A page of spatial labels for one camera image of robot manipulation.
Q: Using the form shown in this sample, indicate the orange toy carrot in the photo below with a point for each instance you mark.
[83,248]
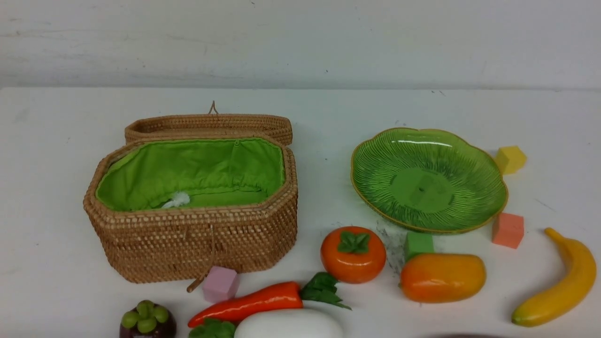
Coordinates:
[285,295]

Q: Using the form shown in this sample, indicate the white toy radish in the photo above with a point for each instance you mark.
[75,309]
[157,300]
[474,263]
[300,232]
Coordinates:
[287,323]

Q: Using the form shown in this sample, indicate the purple toy mangosteen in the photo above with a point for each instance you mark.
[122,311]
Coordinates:
[148,320]

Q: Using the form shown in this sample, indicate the yellow toy banana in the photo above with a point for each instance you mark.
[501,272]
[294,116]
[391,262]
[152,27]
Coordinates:
[566,294]

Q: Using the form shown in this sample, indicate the woven rattan basket lid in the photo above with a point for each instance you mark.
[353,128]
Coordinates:
[277,127]

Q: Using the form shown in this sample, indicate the orange toy persimmon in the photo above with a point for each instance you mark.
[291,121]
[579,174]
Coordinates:
[353,254]

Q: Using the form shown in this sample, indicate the green glass leaf plate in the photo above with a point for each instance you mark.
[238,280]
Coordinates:
[428,180]

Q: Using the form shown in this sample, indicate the green foam cube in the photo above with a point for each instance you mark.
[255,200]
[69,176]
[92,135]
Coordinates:
[416,243]

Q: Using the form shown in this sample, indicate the pink foam cube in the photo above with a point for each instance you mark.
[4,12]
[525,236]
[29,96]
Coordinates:
[221,284]

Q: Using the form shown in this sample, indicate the woven rattan basket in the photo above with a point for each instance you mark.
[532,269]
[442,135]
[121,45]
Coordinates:
[170,208]

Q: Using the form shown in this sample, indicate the orange toy mango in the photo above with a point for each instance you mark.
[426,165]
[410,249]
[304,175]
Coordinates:
[442,277]

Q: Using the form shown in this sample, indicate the yellow foam cube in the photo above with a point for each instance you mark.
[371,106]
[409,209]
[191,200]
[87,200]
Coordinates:
[510,159]

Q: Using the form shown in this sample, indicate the orange foam cube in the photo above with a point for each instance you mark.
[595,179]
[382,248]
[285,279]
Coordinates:
[508,230]

